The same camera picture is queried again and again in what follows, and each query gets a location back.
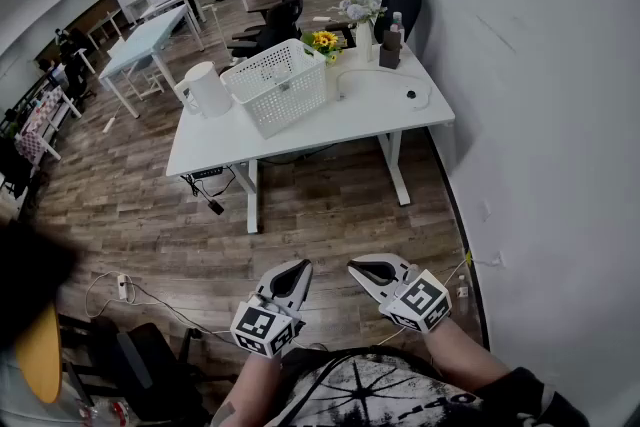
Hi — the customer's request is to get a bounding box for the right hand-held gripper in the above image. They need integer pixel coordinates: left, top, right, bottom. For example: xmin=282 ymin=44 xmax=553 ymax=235
xmin=346 ymin=252 xmax=453 ymax=335

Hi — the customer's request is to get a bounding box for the yellow round table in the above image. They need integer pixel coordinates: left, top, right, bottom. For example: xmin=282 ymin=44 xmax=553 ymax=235
xmin=14 ymin=302 xmax=64 ymax=405

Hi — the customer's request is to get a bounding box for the black metal railing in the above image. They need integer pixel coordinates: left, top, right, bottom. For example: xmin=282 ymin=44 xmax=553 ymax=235
xmin=0 ymin=74 xmax=51 ymax=136

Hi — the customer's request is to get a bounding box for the white kettle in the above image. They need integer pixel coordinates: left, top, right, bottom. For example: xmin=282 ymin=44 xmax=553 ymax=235
xmin=174 ymin=61 xmax=234 ymax=119

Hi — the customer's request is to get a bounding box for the black headset cable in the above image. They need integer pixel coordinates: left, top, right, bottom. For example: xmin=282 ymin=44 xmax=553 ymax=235
xmin=287 ymin=349 xmax=351 ymax=427

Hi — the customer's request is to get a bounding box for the person's right forearm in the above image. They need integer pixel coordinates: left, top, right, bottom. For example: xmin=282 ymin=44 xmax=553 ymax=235
xmin=424 ymin=317 xmax=512 ymax=391

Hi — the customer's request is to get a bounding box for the white plastic laundry basket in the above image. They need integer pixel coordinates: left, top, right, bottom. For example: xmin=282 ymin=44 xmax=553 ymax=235
xmin=219 ymin=38 xmax=329 ymax=140

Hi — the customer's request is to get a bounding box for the white chair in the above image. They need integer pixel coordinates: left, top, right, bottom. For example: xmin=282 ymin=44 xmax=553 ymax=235
xmin=107 ymin=37 xmax=166 ymax=101

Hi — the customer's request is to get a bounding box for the yellow sunflower bouquet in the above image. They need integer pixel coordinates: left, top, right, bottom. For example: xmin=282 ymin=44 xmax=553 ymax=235
xmin=302 ymin=30 xmax=346 ymax=66

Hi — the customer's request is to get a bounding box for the white vase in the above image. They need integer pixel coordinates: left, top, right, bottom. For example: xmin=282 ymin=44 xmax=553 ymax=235
xmin=354 ymin=19 xmax=375 ymax=64

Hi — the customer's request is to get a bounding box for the black white printed t-shirt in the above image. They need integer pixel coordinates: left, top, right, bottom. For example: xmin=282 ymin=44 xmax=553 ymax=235
xmin=269 ymin=347 xmax=591 ymax=427

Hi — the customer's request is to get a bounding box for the pale blue flower bouquet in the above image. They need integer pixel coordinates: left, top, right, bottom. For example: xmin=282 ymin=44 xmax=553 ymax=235
xmin=332 ymin=0 xmax=387 ymax=26

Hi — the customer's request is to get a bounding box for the brown holder box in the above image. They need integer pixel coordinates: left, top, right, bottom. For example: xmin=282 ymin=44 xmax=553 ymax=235
xmin=378 ymin=30 xmax=403 ymax=70

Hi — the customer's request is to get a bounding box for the white desk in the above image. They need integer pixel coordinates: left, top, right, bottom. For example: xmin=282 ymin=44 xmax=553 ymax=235
xmin=124 ymin=0 xmax=207 ymax=37

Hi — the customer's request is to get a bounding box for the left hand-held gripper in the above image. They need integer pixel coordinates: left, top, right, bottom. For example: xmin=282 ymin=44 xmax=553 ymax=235
xmin=229 ymin=258 xmax=314 ymax=360

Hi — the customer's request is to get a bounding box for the person's left forearm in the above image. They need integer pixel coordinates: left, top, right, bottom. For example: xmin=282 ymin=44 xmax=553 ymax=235
xmin=209 ymin=349 xmax=282 ymax=427

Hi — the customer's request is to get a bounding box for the white floor cable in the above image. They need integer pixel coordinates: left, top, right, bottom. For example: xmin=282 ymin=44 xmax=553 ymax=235
xmin=84 ymin=269 xmax=137 ymax=319

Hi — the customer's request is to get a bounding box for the white table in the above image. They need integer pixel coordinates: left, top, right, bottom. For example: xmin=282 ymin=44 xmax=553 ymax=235
xmin=165 ymin=42 xmax=456 ymax=235

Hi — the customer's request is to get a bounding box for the white floor stand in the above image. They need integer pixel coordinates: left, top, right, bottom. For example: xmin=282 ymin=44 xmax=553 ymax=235
xmin=204 ymin=0 xmax=229 ymax=61

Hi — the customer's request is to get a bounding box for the light blue table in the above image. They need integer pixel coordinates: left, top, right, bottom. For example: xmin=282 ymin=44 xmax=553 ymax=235
xmin=98 ymin=4 xmax=206 ymax=119

